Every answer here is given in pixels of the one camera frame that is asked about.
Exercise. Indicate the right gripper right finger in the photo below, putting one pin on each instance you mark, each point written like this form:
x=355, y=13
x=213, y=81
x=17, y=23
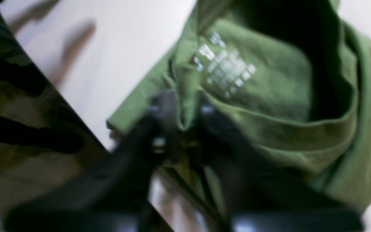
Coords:
x=258, y=195

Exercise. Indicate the green t-shirt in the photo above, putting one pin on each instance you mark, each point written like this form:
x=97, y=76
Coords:
x=291, y=75

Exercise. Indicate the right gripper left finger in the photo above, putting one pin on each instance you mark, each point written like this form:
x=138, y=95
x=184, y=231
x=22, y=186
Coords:
x=112, y=195

